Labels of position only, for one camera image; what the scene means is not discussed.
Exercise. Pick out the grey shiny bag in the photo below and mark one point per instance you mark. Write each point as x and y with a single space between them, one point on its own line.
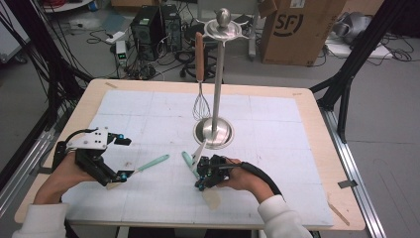
353 26

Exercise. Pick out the white flat board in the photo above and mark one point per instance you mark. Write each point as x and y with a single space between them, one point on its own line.
379 51

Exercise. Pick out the person's left hand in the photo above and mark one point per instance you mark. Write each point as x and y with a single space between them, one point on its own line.
62 178

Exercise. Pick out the tan tape strip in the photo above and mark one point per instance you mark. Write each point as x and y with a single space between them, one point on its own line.
340 214

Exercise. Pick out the white device green display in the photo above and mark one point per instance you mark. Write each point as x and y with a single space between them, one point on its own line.
121 53

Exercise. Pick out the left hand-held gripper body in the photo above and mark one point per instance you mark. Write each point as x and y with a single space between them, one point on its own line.
90 158

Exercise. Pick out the grey tape piece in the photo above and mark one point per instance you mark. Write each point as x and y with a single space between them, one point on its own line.
347 184

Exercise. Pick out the black round stool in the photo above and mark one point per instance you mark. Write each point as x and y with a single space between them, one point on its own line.
208 66

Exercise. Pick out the black frame post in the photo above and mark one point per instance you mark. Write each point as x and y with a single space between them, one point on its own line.
360 49
43 49

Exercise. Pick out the white grid mat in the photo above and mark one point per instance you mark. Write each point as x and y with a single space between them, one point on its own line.
264 148

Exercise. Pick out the large cardboard box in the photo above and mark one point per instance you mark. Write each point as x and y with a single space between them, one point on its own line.
297 43

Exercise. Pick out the white power strip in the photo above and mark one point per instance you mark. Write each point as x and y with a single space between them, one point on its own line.
115 37

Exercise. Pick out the slim black computer tower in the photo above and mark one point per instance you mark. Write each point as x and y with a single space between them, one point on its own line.
172 29

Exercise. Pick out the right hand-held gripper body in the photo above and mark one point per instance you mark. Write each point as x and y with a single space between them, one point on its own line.
219 168

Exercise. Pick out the steel utensil rack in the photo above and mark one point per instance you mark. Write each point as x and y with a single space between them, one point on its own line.
218 99

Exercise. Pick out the large black computer tower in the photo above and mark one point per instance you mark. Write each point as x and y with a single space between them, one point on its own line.
147 33

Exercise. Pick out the aluminium rail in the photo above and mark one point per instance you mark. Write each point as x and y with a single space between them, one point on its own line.
20 178
356 185

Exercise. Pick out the tan tape piece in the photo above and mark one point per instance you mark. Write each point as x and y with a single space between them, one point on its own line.
111 85

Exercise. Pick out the person's right hand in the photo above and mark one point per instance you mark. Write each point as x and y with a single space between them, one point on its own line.
246 181

